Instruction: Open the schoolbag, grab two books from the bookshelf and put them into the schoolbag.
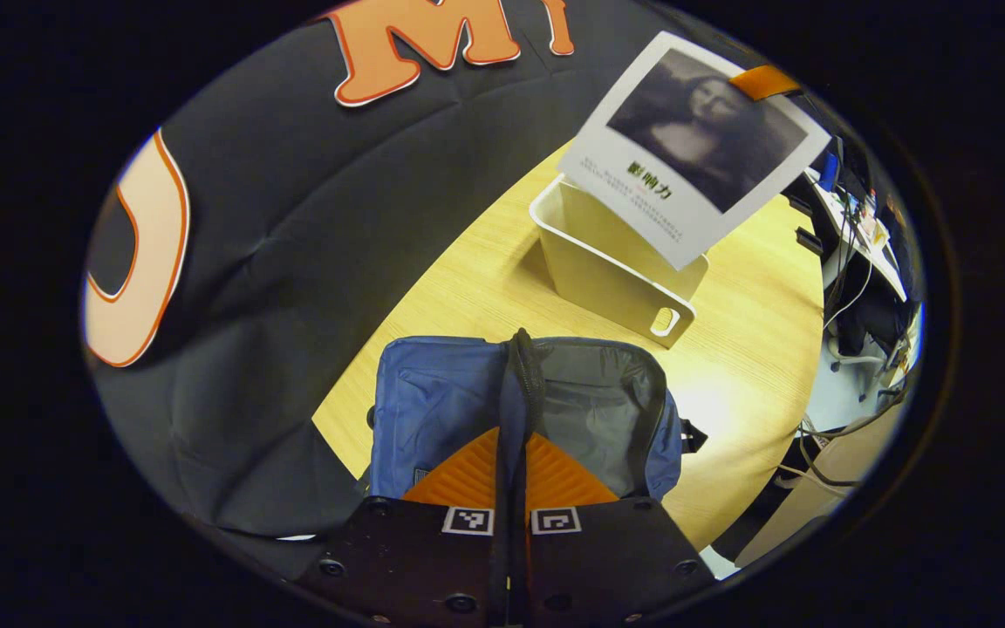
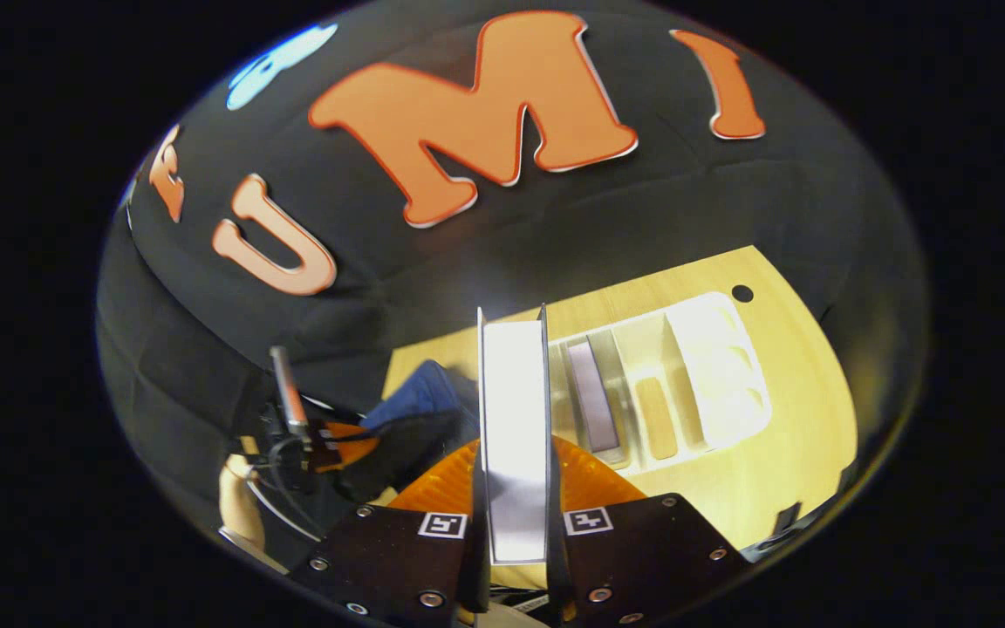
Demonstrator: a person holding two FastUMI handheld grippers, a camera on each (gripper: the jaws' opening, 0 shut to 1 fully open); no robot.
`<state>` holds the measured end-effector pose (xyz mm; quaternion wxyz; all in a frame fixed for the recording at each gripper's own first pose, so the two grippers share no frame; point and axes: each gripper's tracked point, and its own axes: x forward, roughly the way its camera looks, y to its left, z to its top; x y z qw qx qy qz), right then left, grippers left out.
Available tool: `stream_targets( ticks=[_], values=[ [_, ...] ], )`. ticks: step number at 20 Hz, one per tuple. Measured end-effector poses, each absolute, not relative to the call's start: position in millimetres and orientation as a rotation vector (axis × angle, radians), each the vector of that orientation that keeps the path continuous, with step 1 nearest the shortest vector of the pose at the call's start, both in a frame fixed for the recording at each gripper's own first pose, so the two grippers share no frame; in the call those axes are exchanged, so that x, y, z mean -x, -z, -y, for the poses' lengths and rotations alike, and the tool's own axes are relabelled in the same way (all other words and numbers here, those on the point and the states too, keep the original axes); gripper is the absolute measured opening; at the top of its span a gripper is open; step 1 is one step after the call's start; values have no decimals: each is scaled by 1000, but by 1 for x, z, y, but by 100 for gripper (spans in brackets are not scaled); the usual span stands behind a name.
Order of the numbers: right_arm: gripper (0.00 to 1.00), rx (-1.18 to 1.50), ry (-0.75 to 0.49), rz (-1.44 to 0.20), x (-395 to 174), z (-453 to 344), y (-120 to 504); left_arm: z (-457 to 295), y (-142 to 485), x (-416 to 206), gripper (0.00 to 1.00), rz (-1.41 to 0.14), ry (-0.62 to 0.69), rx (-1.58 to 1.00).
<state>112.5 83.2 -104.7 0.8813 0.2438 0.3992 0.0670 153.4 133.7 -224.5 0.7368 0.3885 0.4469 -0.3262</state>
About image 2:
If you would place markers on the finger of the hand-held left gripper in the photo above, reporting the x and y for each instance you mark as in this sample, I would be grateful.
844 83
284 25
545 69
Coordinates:
347 445

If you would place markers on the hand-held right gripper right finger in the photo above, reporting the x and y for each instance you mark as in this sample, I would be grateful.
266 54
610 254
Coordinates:
642 558

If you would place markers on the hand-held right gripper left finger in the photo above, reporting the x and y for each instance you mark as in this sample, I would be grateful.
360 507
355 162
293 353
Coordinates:
398 558

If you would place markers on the blue schoolbag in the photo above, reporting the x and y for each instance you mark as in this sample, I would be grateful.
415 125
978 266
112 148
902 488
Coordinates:
420 392

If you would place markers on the book with blue cover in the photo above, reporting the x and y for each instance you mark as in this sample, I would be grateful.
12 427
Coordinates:
594 397

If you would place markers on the book with black white cover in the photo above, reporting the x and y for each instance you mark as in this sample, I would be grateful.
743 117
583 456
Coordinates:
516 419

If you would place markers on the white bookshelf organizer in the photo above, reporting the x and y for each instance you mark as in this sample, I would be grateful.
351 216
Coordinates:
721 375

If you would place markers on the black round table grommet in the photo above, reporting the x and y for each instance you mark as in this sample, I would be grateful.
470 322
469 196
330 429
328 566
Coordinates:
742 293

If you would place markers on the black table edge bracket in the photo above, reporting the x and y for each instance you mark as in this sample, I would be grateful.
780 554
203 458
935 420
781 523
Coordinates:
786 519

